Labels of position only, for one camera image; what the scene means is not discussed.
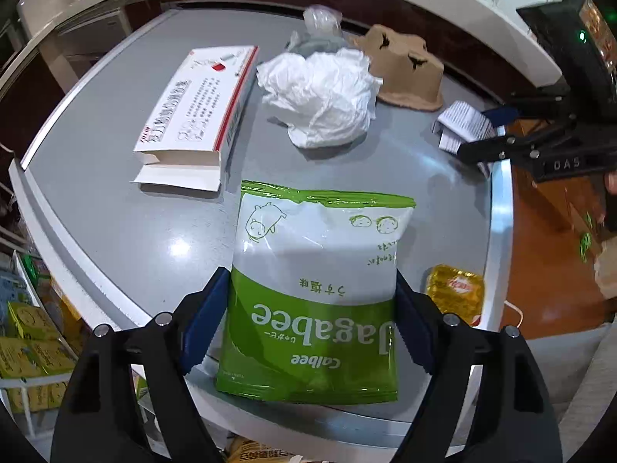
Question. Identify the printed paper leaflet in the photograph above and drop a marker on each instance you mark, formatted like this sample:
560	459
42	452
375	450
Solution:
465	118

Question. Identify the yellow sauce packet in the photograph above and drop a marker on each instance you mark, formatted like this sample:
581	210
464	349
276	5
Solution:
453	289

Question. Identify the white appliance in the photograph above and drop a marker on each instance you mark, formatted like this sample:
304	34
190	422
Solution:
96	29

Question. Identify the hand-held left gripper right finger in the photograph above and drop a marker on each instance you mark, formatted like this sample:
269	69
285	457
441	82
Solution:
412	323

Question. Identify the yellow snack packet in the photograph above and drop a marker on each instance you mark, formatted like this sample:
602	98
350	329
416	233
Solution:
255	453

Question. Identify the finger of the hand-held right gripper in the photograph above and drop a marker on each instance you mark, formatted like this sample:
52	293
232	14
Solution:
487	150
503	115

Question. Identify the white and red medicine box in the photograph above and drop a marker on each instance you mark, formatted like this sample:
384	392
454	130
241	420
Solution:
193	106

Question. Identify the large crumpled white tissue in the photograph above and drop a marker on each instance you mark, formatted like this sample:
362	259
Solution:
323	91

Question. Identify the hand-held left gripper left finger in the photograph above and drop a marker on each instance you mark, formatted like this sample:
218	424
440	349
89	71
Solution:
207	318

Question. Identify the stack of yellow boxes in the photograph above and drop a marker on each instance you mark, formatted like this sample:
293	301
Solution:
29	352

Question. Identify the clear plastic bag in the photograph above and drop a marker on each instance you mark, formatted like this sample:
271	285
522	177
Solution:
320	21

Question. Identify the green and white snack bag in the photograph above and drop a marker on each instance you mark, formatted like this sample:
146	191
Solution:
313	260

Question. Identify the tan cardboard egg tray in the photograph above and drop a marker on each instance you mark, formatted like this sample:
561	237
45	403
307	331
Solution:
405	72

